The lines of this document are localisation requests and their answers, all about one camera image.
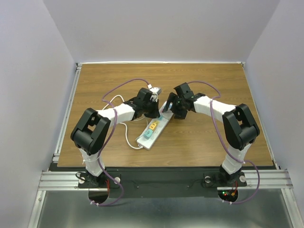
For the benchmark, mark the yellow usb charger plug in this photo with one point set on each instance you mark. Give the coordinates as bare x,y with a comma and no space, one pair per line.
154,125

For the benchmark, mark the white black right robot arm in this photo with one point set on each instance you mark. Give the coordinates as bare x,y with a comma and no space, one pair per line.
235,125

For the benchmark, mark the white power strip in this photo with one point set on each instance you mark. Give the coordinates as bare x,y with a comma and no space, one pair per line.
163,121

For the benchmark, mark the aluminium frame rail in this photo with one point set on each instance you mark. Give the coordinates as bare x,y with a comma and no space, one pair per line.
192,142

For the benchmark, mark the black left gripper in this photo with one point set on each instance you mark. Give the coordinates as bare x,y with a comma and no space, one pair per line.
155,114

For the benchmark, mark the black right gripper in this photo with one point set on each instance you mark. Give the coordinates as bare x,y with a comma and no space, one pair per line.
179,114

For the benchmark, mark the teal charger plug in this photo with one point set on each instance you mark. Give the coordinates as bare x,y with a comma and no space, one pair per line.
148,133

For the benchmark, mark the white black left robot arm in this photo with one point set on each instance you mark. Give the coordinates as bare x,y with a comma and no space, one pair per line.
89,134

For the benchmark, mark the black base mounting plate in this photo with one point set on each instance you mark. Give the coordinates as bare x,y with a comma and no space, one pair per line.
157,182

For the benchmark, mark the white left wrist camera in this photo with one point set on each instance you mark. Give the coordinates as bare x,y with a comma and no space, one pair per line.
155,91

